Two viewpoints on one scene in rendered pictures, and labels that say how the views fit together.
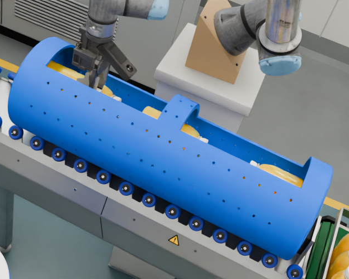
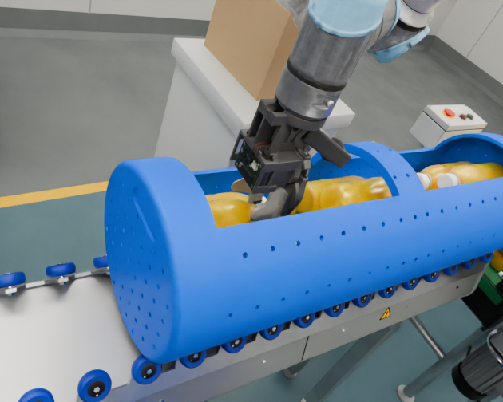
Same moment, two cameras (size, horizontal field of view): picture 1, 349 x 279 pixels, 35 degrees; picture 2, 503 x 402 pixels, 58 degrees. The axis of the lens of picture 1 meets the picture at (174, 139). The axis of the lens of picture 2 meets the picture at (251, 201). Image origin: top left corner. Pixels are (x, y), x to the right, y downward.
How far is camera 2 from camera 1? 1.27 m
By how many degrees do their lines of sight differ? 42
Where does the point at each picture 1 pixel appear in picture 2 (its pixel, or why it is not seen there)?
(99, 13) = (350, 68)
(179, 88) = not seen: hidden behind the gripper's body
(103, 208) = (305, 350)
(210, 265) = (417, 308)
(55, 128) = (275, 316)
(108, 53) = (324, 138)
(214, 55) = not seen: hidden behind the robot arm
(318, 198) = not seen: outside the picture
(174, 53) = (227, 90)
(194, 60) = (271, 87)
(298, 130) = (152, 117)
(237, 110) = (339, 124)
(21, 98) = (207, 318)
